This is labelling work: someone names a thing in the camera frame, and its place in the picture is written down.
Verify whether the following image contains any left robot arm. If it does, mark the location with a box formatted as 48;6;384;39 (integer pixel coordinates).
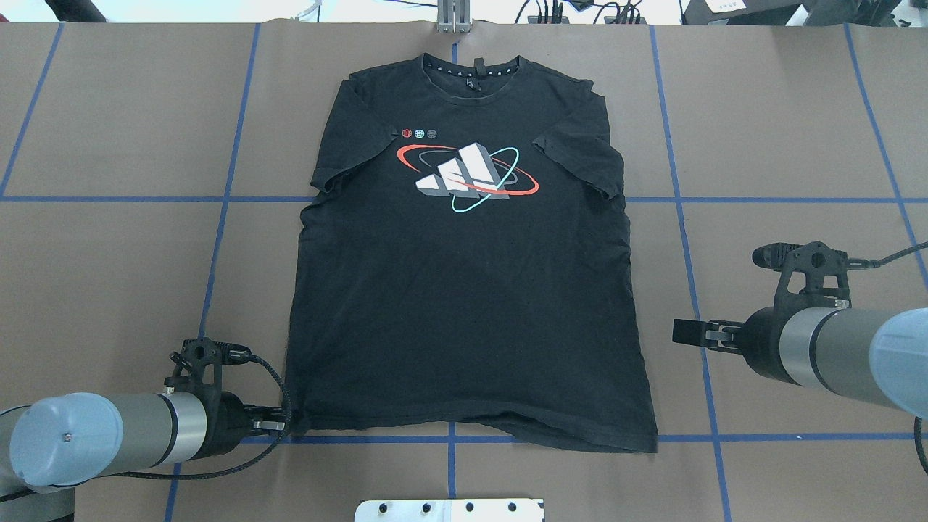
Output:
1;391;289;521

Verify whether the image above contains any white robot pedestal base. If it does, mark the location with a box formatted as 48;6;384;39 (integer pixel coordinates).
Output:
354;498;546;521

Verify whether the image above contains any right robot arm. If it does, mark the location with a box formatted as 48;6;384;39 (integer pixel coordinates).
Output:
672;307;927;418

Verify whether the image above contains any black printed t-shirt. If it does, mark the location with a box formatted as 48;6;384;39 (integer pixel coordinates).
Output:
285;54;658;453

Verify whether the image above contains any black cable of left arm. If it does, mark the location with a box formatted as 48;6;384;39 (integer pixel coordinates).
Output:
72;352;294;482

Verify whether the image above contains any aluminium frame post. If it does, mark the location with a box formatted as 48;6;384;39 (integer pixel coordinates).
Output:
436;0;473;34

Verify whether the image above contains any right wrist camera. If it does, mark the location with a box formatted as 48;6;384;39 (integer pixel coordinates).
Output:
752;241;874;312

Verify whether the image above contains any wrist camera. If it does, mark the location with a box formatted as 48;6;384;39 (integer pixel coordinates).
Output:
165;337;252;400
752;241;874;312

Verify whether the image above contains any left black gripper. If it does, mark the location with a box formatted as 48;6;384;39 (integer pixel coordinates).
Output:
206;393;289;457

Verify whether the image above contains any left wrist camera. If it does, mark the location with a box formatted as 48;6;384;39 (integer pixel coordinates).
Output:
165;337;252;400

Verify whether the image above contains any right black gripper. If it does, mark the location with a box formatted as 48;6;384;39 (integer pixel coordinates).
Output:
671;307;785;382

